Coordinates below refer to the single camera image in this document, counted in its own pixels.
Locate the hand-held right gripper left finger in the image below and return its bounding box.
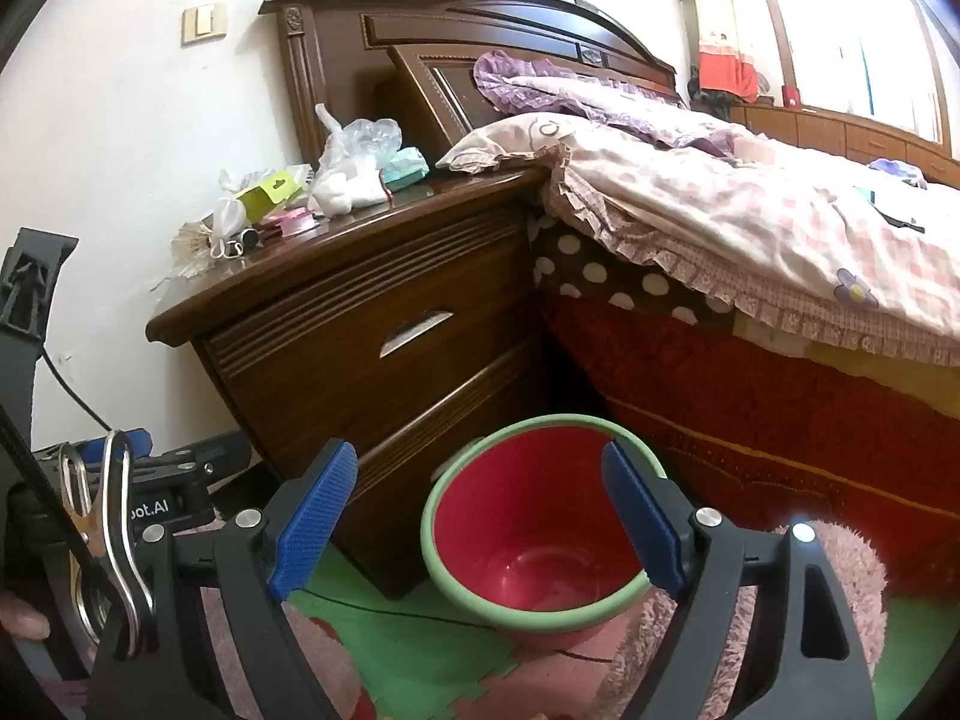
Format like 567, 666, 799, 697
88, 437, 361, 720

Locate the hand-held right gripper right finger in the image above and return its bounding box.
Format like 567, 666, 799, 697
601, 437, 877, 720

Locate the beige wall switch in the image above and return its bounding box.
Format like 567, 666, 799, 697
182, 4, 227, 46

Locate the clear plastic bag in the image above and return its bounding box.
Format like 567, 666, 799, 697
313, 103, 404, 188

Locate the brown wooden nightstand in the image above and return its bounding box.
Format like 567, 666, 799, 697
146, 165, 552, 601

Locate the yellow-green card box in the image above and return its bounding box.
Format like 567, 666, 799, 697
235, 171, 299, 217

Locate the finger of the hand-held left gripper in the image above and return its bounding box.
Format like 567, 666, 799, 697
148, 439, 254, 493
75, 429, 152, 464

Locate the red white curtain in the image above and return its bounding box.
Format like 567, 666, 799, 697
686, 0, 762, 102

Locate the bright window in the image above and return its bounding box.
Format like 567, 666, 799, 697
746, 0, 960, 147

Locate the pink paper packet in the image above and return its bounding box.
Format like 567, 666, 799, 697
259, 210, 314, 239

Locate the beige woven fan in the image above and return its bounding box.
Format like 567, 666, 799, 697
171, 219, 226, 280

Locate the red waste bin green rim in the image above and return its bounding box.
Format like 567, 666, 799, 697
420, 414, 668, 653

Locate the purple ruffled pillow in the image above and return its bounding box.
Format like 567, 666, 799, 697
472, 51, 743, 158

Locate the pink checked quilt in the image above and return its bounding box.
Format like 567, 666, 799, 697
540, 101, 960, 368

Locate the pink fluffy cloth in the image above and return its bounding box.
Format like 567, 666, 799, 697
604, 517, 890, 720

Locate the black phone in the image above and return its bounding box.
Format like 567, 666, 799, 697
874, 187, 927, 235

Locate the brown wooden headboard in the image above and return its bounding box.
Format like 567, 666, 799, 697
259, 0, 680, 170

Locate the brown polka dot blanket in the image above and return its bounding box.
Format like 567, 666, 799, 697
529, 214, 732, 331

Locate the green pink foam mat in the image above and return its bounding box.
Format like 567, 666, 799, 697
172, 525, 935, 720

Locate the wooden window cabinet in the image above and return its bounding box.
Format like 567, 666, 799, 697
731, 101, 960, 188

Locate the metal spring clip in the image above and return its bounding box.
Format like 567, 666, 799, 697
58, 429, 155, 657

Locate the person's left hand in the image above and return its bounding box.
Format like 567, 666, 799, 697
0, 591, 52, 641

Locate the small purple cloth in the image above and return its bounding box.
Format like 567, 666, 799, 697
868, 157, 929, 190

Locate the cream bed sheet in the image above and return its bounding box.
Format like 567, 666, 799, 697
731, 307, 960, 400

